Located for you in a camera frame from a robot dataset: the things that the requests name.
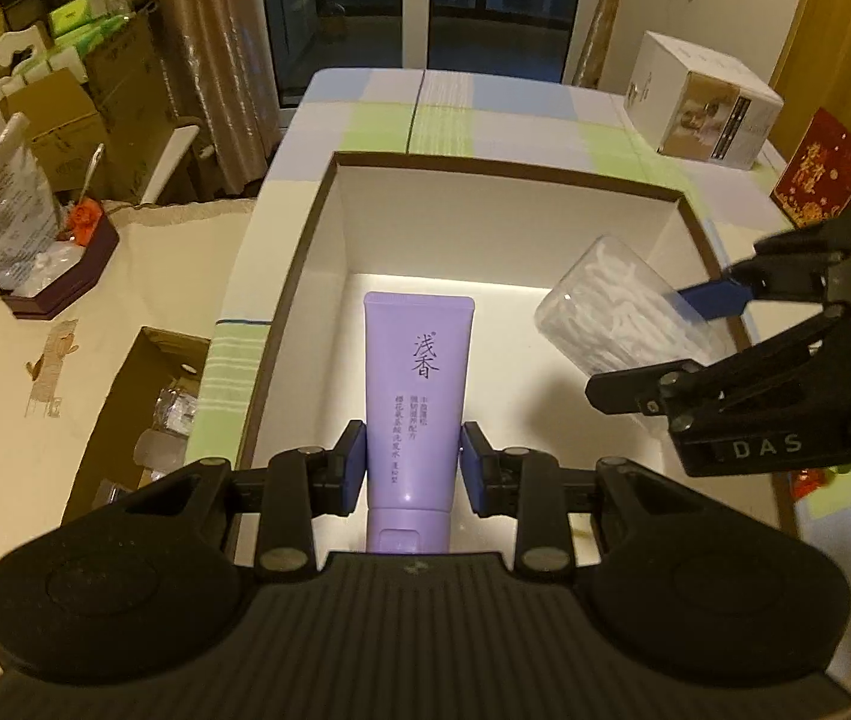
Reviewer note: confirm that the brown cardboard storage box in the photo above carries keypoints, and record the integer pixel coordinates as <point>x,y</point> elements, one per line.
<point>500,233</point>

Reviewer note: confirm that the open cardboard floor box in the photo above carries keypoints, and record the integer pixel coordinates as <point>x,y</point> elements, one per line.
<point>158,359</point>

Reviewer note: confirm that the dark red gift box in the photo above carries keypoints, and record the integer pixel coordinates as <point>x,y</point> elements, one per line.
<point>816,184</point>

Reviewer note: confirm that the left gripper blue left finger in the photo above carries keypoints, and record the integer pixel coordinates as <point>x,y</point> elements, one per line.
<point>346,464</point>

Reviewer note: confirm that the beige curtain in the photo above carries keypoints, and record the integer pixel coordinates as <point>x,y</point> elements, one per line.
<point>218,64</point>

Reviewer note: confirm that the red snack packet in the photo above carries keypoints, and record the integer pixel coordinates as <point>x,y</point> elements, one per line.
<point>806,482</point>

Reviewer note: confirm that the white product carton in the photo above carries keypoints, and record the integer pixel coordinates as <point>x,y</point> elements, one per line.
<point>694,103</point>

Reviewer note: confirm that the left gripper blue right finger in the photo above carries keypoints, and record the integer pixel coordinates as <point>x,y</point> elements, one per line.
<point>481,471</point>

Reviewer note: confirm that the clear box of floss picks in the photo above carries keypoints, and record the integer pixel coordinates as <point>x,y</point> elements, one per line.
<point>612,311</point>

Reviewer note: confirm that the purple cleanser tube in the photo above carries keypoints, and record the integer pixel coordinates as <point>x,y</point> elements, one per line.
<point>416,361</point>

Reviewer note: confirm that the stacked cardboard boxes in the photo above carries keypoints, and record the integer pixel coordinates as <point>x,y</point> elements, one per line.
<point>92,85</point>

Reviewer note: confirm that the dark red octagonal tray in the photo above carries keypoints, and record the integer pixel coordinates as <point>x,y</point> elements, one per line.
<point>70,268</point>

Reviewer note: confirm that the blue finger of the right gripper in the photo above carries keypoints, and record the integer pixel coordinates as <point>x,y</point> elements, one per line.
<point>717,299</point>
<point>636,390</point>

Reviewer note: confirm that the crumpled silver plastic bag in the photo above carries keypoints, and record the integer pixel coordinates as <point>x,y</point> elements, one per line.
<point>29,216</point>

